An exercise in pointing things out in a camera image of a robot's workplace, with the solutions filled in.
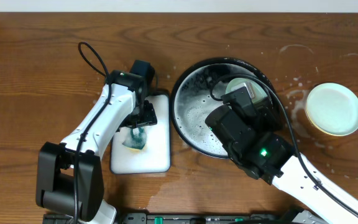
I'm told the black rectangular soapy tray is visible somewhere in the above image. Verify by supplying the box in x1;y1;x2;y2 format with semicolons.
110;92;171;174

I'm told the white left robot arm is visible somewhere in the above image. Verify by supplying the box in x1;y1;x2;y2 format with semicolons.
35;70;157;223

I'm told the green and yellow sponge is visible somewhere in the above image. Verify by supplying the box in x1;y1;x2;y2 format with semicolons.
122;128;147;150

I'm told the yellow plate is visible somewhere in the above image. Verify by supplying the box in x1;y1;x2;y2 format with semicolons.
305;108;349;137

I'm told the light green plate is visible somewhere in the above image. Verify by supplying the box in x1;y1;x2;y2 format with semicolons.
305;83;358;136
225;78;268;103

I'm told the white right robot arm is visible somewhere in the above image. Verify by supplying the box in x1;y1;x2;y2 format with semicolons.
205;105;358;223

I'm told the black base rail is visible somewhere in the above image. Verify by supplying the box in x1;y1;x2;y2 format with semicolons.
114;212;290;224

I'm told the round black metal tray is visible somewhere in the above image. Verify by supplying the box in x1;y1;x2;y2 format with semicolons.
170;57;280;159

